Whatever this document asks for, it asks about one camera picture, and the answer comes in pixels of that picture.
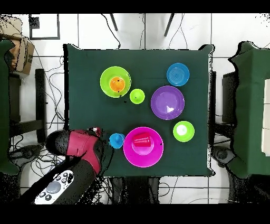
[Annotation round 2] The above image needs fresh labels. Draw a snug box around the red plastic cup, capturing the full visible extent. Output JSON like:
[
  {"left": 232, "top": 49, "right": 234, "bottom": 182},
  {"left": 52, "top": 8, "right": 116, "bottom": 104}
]
[{"left": 133, "top": 132, "right": 152, "bottom": 148}]

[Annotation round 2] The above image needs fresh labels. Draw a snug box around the orange plastic cup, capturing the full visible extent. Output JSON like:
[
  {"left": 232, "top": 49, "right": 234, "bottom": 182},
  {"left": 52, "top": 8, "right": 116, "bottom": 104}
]
[{"left": 109, "top": 76, "right": 126, "bottom": 93}]

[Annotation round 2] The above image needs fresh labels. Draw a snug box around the blue plastic cup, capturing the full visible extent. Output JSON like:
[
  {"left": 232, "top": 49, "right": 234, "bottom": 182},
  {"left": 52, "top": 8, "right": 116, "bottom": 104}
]
[{"left": 109, "top": 133, "right": 126, "bottom": 150}]

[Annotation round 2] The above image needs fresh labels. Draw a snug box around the large green plastic bowl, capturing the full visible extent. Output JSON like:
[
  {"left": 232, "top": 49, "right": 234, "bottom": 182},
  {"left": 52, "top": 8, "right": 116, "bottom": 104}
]
[{"left": 99, "top": 66, "right": 132, "bottom": 98}]

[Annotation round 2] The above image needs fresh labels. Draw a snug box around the green plastic cup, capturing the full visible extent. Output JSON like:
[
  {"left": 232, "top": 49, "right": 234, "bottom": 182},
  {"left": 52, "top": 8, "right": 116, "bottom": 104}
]
[{"left": 129, "top": 88, "right": 146, "bottom": 105}]

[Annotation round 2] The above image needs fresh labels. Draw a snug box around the pink plastic bowl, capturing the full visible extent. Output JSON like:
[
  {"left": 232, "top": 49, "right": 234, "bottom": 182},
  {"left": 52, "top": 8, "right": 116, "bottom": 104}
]
[{"left": 122, "top": 126, "right": 165, "bottom": 168}]

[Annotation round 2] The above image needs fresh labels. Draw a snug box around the black metal stand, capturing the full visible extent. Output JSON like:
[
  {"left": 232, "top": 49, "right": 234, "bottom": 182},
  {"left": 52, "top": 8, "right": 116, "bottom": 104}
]
[{"left": 9, "top": 68, "right": 47, "bottom": 144}]

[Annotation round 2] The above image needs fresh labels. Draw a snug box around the purple plastic bowl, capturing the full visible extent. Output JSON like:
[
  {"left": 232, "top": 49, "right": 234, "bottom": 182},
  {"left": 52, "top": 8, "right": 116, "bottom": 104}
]
[{"left": 150, "top": 85, "right": 186, "bottom": 120}]

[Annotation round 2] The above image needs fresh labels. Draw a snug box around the dark green tablecloth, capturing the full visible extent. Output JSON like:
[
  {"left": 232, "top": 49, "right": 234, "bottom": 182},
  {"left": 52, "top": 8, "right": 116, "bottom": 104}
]
[{"left": 63, "top": 43, "right": 215, "bottom": 178}]

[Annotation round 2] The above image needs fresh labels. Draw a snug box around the small green ribbed bowl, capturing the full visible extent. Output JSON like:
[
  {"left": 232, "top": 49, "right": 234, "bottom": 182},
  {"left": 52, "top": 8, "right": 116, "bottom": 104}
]
[{"left": 172, "top": 120, "right": 195, "bottom": 143}]

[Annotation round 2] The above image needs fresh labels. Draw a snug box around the green cloth side table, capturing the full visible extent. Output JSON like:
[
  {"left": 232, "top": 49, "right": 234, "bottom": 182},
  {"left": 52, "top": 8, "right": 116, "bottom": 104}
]
[
  {"left": 0, "top": 39, "right": 20, "bottom": 176},
  {"left": 227, "top": 41, "right": 270, "bottom": 179}
]

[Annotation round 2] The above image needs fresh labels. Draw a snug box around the small blue patterned bowl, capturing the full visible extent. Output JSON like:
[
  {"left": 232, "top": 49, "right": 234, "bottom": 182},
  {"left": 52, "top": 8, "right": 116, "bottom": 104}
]
[{"left": 166, "top": 62, "right": 190, "bottom": 87}]

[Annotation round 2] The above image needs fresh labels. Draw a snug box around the cardboard box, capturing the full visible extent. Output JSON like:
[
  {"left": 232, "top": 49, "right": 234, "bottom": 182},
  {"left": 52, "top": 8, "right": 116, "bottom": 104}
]
[
  {"left": 0, "top": 16, "right": 23, "bottom": 40},
  {"left": 8, "top": 35, "right": 36, "bottom": 76}
]

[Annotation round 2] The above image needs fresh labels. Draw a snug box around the black tripod leg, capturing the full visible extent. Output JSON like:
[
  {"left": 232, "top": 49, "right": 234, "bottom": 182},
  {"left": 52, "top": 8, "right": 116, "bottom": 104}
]
[
  {"left": 163, "top": 13, "right": 176, "bottom": 37},
  {"left": 109, "top": 13, "right": 119, "bottom": 32}
]

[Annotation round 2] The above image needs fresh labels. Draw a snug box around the grey pedestal foot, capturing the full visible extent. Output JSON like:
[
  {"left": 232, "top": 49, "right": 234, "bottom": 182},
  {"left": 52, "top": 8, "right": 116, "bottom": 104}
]
[
  {"left": 9, "top": 144, "right": 46, "bottom": 167},
  {"left": 211, "top": 145, "right": 236, "bottom": 168}
]

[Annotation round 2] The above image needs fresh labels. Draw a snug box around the thin black cable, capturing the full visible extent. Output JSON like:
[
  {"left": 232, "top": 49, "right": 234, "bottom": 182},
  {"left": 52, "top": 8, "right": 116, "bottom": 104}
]
[{"left": 100, "top": 13, "right": 122, "bottom": 50}]

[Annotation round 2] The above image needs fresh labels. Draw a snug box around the black square frame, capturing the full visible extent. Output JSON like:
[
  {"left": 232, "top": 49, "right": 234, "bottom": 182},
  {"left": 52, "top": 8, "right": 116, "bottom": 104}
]
[{"left": 28, "top": 14, "right": 61, "bottom": 40}]

